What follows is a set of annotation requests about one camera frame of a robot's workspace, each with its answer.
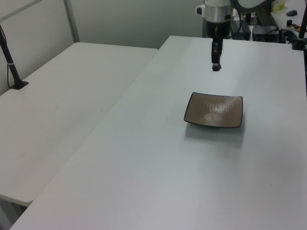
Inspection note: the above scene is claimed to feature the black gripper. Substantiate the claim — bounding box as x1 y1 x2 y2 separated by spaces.
207 21 231 68

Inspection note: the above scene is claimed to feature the square brown ceramic plate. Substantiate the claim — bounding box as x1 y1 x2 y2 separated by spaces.
183 92 244 128

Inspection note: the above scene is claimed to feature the black electronics box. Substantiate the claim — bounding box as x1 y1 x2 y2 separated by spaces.
252 25 280 43

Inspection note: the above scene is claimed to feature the green and white box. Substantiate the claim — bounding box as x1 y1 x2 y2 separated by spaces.
272 0 286 12

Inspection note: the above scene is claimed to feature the black clamp stand with pole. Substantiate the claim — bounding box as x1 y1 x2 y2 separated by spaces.
292 0 307 51

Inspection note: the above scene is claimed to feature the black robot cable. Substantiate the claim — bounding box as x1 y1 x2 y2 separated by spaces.
230 0 243 33

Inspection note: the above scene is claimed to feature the long black rail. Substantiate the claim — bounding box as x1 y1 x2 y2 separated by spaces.
255 9 279 26

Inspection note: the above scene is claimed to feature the bundle of black cables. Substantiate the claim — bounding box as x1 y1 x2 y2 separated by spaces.
279 28 298 45

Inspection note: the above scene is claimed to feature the grey metal partition post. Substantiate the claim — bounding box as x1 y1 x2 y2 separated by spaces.
63 0 80 44

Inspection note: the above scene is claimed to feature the black camera stand pole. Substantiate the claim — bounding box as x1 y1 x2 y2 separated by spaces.
0 23 29 90

